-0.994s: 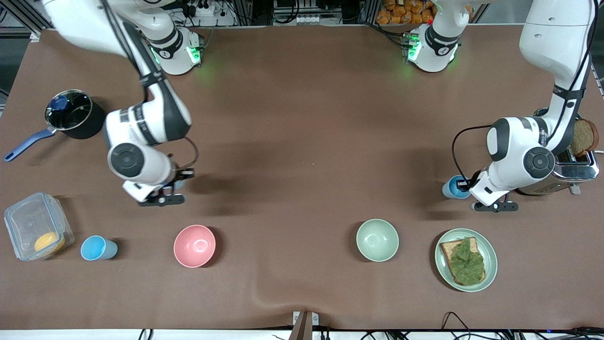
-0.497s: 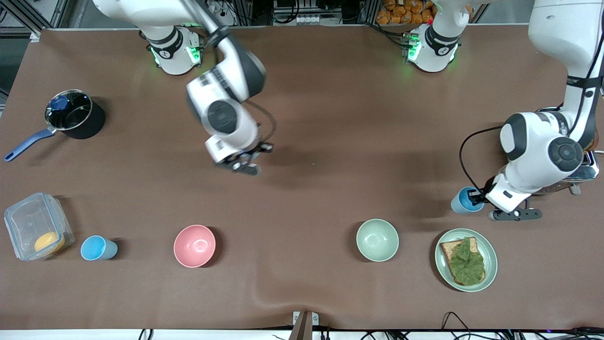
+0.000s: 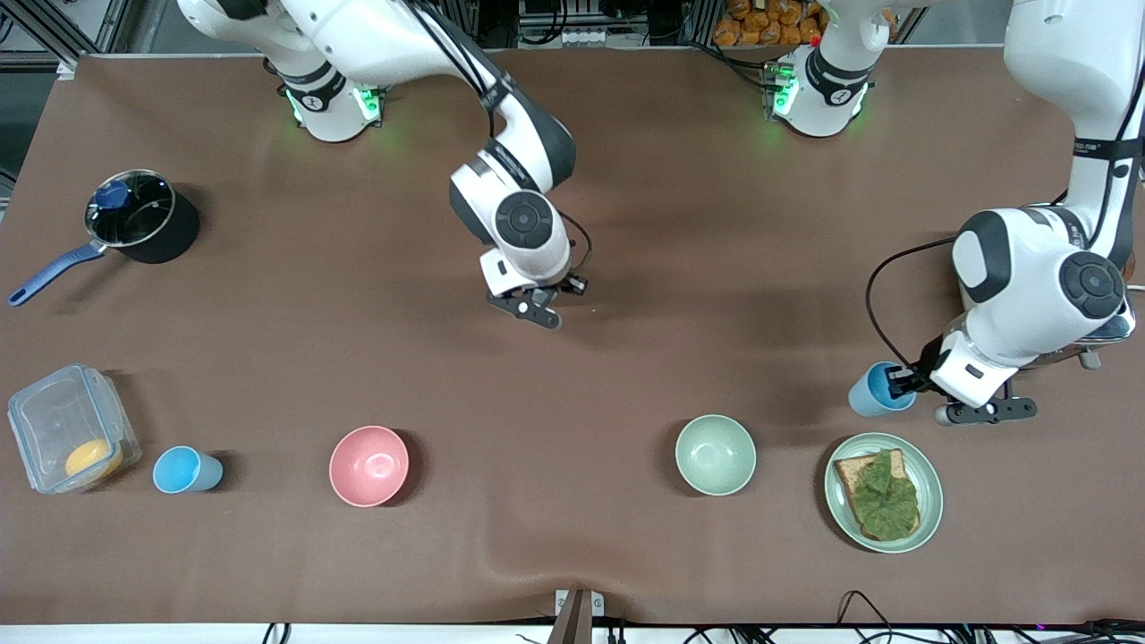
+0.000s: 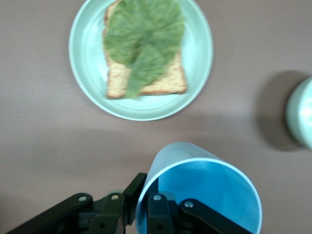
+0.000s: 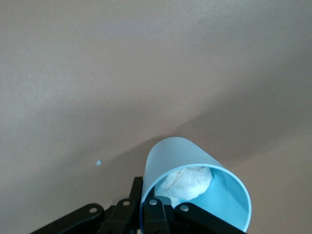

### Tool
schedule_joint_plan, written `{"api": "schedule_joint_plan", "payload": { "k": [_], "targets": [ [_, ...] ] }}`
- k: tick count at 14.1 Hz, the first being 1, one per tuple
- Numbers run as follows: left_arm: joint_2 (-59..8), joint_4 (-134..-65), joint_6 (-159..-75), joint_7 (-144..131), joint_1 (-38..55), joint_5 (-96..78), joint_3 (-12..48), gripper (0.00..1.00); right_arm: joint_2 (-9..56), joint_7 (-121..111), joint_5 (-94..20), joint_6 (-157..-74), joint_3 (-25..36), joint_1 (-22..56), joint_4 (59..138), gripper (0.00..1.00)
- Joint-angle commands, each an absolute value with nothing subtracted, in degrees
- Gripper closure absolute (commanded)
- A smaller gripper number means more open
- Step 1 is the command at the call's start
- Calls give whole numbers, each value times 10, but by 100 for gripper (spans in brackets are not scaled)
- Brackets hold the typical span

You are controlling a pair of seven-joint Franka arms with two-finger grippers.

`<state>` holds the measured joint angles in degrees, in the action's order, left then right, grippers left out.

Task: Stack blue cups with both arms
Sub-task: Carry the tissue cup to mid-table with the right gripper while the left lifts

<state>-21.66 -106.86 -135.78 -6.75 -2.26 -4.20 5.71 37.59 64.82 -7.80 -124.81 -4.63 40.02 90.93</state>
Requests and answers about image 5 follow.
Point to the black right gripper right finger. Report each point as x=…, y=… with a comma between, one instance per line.
x=190, y=219

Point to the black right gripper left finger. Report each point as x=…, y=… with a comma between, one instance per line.
x=122, y=214

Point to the crumpled white paper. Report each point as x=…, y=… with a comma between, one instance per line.
x=187, y=182

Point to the tiny blue chip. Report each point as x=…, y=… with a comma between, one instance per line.
x=98, y=162

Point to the light blue cup with paper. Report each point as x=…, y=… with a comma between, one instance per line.
x=175, y=156

